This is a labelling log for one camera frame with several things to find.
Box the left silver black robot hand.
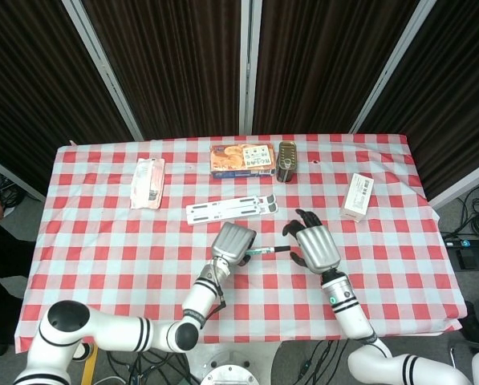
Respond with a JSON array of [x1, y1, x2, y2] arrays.
[[209, 221, 258, 267]]

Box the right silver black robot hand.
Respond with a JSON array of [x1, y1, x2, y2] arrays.
[[282, 208, 342, 276]]

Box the green white marker pen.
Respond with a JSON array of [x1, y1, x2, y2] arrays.
[[245, 246, 278, 258]]

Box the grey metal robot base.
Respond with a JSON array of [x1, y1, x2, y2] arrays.
[[200, 347, 261, 385]]

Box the white folding laptop stand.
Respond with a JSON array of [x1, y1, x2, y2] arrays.
[[185, 192, 280, 226]]

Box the white cardboard box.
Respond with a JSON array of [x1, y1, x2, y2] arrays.
[[339, 172, 375, 224]]

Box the orange blue cookie box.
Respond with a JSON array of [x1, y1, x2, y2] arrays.
[[209, 143, 276, 180]]

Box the red white checkered tablecloth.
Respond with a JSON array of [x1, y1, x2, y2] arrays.
[[14, 133, 465, 355]]

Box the dark olive tin can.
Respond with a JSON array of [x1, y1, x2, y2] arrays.
[[276, 140, 298, 184]]

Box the white pink wipes pack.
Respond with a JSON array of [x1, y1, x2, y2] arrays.
[[129, 157, 167, 211]]

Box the black power strip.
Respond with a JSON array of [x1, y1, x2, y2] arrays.
[[440, 235, 479, 250]]

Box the dark ribbed partition panel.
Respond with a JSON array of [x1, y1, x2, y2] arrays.
[[360, 0, 479, 201], [0, 0, 134, 194], [82, 0, 245, 142], [252, 0, 419, 136]]

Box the white partition frame post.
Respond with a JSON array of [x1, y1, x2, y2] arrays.
[[60, 0, 145, 142], [348, 0, 441, 135], [238, 0, 263, 137]]

